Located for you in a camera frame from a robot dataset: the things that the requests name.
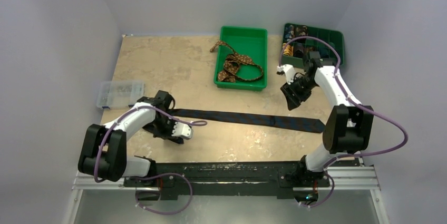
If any dark navy striped tie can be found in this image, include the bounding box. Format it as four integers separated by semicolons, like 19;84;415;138
143;108;326;145

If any purple cable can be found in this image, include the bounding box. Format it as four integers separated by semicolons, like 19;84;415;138
93;105;208;216
279;36;409;209

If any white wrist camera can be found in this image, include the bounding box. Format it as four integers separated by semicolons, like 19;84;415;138
277;64;296;85
171;122;193;140

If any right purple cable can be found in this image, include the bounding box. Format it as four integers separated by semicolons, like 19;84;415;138
279;36;409;209

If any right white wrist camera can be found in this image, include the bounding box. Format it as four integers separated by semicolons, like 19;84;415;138
277;64;296;85

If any blue patterned rolled tie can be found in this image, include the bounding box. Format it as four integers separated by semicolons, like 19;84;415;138
283;24;295;43

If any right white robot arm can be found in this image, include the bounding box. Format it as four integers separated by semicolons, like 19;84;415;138
277;52;373;186

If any bright green plastic tray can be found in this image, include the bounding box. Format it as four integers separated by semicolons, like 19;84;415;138
212;26;268;91

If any dark green compartment organizer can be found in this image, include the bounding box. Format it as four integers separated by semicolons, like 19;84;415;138
280;23;344;69

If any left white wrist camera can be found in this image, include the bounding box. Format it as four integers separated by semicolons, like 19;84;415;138
171;122;193;140

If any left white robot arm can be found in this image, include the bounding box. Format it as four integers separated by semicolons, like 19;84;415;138
77;91;193;187

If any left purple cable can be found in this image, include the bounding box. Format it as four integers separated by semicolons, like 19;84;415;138
93;105;208;216

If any clear plastic parts box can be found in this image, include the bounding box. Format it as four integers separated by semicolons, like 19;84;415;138
96;80;145;109

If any dark brown rolled tie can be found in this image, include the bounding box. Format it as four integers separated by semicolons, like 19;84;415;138
294;25;308;37

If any black mounting base rail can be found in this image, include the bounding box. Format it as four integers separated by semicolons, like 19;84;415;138
123;161;330;201

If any orange striped rolled tie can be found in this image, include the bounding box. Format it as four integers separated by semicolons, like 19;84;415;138
282;43;294;57

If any brown patterned tie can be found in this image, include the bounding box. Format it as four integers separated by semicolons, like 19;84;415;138
210;40;264;83

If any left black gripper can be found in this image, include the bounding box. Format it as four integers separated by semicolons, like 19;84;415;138
151;115;181;139

